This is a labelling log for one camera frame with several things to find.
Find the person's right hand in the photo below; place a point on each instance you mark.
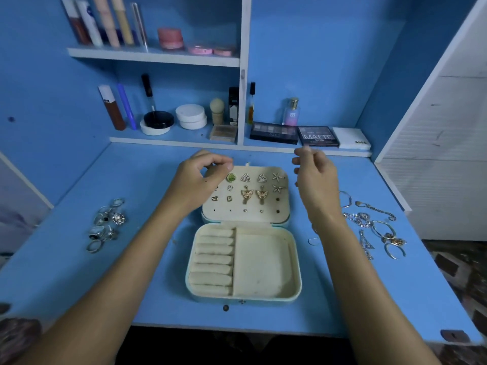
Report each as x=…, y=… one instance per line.
x=318, y=186

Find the person's left hand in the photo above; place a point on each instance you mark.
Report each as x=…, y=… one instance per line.
x=194, y=186

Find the green stud earring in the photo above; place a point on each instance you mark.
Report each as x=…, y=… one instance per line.
x=230, y=178

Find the small silver stud earring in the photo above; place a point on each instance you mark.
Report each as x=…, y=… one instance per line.
x=278, y=188
x=277, y=177

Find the gold dangling earring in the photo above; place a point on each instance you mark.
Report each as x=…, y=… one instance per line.
x=247, y=194
x=262, y=194

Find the pile of silver rings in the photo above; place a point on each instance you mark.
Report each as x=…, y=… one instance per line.
x=118, y=218

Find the cream jewellery box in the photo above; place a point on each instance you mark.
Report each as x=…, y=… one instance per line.
x=262, y=273

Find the person's right forearm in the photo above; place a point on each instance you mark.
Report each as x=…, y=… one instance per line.
x=373, y=308

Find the person's left forearm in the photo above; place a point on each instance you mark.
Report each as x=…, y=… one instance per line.
x=106, y=300

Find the white flat box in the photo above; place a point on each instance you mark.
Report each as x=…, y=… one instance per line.
x=351, y=139

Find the person's dark clothing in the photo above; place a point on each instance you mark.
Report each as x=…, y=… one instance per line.
x=243, y=346

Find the black lettered eyeshadow palette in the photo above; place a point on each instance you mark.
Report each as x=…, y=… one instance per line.
x=318, y=136

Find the square brown powder compact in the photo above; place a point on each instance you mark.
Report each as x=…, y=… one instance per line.
x=224, y=133

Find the dark eyeshadow palette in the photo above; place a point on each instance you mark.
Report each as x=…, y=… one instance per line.
x=274, y=133

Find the white round cream jar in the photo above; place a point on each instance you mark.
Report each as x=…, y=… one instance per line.
x=191, y=116

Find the white bowl black inside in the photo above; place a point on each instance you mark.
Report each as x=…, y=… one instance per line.
x=157, y=121

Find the small pink perfume bottle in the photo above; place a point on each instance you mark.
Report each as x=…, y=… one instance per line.
x=291, y=114

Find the beige makeup sponge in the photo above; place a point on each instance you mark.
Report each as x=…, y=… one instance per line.
x=217, y=110

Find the black cosmetic bottle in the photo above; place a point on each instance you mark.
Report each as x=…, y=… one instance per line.
x=234, y=106

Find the thin dark cosmetic bottle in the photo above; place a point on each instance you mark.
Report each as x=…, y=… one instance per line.
x=251, y=104

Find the blue cosmetic tube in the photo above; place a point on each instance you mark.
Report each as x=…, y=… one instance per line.
x=127, y=107

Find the black makeup brush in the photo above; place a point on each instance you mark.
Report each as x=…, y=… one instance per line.
x=147, y=91

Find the brown lipstick tube white cap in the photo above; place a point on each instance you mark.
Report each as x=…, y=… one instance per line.
x=112, y=108

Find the white slatted cabinet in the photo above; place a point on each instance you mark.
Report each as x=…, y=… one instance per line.
x=441, y=148

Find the pink flat compact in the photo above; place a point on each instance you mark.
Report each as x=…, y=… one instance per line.
x=201, y=50
x=224, y=51

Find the pink round jar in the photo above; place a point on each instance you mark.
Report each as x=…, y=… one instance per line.
x=170, y=38

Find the white shelf unit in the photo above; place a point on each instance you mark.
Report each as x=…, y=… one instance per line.
x=244, y=41

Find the white framed marbled panel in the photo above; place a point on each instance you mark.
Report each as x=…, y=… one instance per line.
x=19, y=213

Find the short beige cosmetic tube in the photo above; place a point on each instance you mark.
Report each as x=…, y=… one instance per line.
x=122, y=20

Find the tall beige cosmetic tube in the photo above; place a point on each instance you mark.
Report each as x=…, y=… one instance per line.
x=106, y=20

